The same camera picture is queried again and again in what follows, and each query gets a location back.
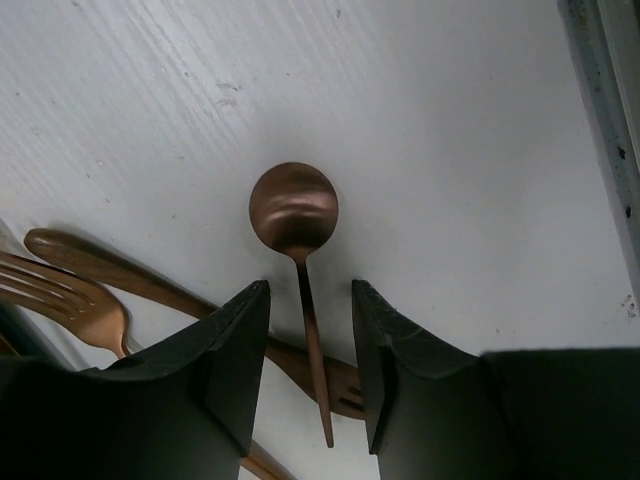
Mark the copper fork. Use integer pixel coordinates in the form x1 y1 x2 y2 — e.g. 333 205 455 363
1 251 131 359

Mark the gold fork green handle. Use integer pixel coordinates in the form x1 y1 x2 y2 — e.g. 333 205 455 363
1 303 69 367

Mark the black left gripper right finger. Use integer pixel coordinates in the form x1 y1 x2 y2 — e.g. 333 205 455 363
352 280 639 479

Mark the aluminium rail left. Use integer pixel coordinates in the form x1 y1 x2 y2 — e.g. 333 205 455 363
557 1 639 305

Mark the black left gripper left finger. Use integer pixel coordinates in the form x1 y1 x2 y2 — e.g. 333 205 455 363
1 281 270 479

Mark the small copper spoon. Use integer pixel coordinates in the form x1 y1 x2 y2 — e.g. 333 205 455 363
248 162 339 448

